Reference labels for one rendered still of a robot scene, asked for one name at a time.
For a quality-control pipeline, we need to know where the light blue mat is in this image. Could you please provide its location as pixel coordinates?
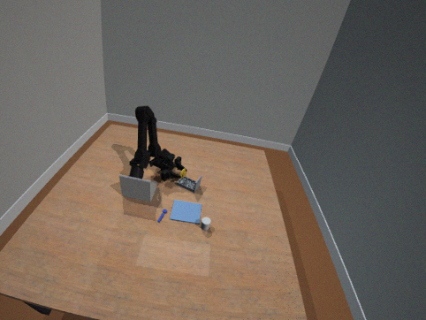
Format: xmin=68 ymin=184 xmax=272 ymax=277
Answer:
xmin=170 ymin=200 xmax=202 ymax=224

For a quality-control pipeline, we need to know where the grey cylinder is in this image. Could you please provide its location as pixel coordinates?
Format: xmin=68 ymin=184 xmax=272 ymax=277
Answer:
xmin=200 ymin=217 xmax=211 ymax=231

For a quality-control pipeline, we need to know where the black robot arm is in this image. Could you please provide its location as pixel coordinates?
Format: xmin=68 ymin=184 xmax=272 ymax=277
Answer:
xmin=128 ymin=106 xmax=175 ymax=179

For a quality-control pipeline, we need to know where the yellow round plate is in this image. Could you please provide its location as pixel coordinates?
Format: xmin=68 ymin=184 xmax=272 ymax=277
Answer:
xmin=179 ymin=168 xmax=186 ymax=179

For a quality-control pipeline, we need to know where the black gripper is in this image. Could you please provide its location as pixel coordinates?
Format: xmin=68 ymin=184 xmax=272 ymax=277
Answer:
xmin=159 ymin=156 xmax=187 ymax=182

